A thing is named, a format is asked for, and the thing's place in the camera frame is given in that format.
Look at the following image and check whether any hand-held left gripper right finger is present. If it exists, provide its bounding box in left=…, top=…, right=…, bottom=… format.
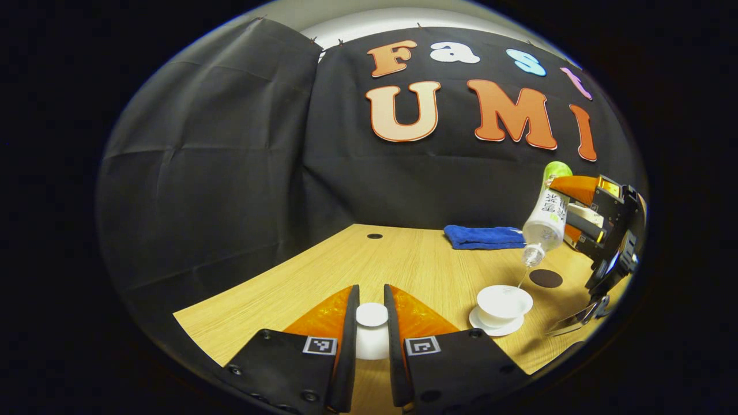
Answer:
left=384, top=284, right=528, bottom=413

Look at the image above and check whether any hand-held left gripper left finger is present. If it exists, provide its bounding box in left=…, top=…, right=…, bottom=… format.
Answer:
left=222, top=284, right=360, bottom=414

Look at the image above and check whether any white teacup lid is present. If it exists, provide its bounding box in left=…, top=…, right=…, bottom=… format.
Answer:
left=355, top=303, right=390, bottom=361

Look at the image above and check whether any white teacup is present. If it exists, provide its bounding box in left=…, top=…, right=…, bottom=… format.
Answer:
left=476, top=285, right=534, bottom=329

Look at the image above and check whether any dark round coaster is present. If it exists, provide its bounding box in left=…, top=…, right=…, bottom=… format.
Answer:
left=529, top=269, right=563, bottom=288

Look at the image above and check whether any white green water bottle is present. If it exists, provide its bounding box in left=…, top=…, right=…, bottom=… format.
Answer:
left=522, top=161, right=573, bottom=269

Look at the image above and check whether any blue towel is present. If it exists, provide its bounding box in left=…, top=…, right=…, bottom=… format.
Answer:
left=443, top=225, right=526, bottom=251

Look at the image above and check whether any white saucer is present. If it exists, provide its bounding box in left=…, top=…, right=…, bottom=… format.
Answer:
left=469, top=305, right=525, bottom=337

